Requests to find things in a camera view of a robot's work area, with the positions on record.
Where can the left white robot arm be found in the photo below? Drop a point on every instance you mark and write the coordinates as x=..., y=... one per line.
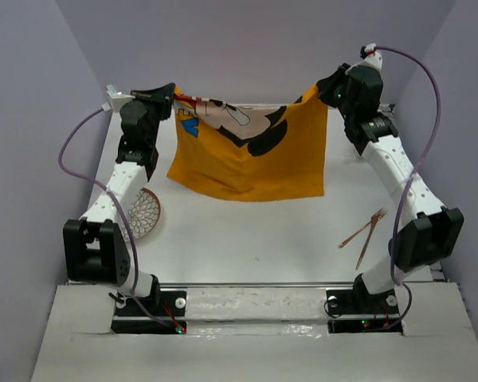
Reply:
x=99, y=246

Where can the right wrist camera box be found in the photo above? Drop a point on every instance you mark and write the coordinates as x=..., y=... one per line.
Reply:
x=371, y=57

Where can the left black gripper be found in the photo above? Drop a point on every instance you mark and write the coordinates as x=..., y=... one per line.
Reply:
x=159, y=98

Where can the aluminium table edge rail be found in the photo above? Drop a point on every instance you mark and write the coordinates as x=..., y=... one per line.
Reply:
x=385, y=108

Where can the floral patterned plate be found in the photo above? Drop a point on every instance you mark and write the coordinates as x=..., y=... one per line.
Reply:
x=143, y=214

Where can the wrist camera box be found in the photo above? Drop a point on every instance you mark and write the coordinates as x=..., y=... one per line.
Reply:
x=371, y=57
x=115, y=99

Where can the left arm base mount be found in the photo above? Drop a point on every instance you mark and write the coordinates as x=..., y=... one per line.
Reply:
x=167, y=317

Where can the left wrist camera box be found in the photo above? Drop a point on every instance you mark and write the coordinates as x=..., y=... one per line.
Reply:
x=115, y=99

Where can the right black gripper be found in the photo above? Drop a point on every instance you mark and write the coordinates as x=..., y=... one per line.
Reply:
x=328, y=84

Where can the orange cartoon mouse placemat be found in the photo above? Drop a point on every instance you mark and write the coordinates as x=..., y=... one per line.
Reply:
x=250, y=152

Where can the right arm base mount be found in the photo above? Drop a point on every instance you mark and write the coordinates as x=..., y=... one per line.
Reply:
x=347, y=314

